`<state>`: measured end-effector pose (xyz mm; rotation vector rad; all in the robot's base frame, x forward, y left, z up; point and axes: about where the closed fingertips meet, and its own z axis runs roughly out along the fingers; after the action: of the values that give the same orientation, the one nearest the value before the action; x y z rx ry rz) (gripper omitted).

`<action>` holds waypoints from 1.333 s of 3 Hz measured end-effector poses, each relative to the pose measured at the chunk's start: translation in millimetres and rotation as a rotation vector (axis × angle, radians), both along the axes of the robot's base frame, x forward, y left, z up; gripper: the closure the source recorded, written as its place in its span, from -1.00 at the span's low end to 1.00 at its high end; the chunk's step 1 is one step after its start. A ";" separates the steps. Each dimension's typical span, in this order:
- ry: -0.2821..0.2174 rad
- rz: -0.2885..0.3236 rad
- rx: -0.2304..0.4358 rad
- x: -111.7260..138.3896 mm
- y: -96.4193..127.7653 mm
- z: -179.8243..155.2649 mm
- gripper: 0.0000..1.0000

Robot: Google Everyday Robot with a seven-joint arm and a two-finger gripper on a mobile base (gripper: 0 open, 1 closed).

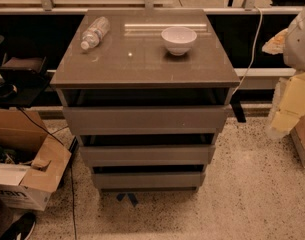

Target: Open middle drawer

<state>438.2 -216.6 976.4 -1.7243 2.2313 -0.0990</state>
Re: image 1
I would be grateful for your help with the white ceramic bowl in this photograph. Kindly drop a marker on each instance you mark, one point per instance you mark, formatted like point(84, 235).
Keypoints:
point(178, 40)

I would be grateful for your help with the grey bottom drawer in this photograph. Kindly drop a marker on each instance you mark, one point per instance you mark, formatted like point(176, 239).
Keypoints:
point(148, 180)

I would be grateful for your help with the cardboard box right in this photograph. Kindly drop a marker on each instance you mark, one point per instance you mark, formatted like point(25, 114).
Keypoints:
point(298, 136)

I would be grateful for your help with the open cardboard box left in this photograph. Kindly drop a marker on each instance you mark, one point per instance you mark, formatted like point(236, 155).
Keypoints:
point(32, 162)

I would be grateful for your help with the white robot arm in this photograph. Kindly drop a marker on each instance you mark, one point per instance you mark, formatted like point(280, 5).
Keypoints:
point(294, 47)

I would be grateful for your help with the grey top drawer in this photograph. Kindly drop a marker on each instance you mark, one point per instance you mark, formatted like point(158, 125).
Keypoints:
point(148, 120)

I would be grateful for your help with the grey drawer cabinet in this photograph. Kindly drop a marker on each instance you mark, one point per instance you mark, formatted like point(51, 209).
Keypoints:
point(132, 68)

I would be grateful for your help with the clear plastic water bottle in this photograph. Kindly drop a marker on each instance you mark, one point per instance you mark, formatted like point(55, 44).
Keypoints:
point(95, 33)

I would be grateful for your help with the black shoe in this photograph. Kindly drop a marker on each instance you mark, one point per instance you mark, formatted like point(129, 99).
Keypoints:
point(21, 229)

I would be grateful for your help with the dark tray on table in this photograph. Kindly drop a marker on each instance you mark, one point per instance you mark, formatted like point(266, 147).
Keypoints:
point(23, 71)

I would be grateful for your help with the grey drawer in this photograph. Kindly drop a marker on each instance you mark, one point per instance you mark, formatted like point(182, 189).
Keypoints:
point(147, 155)
point(148, 180)
point(148, 120)

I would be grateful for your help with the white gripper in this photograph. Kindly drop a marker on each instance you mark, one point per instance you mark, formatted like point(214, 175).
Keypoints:
point(299, 47)

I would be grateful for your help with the black side table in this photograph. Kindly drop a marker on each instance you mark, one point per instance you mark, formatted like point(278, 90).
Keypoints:
point(16, 95)

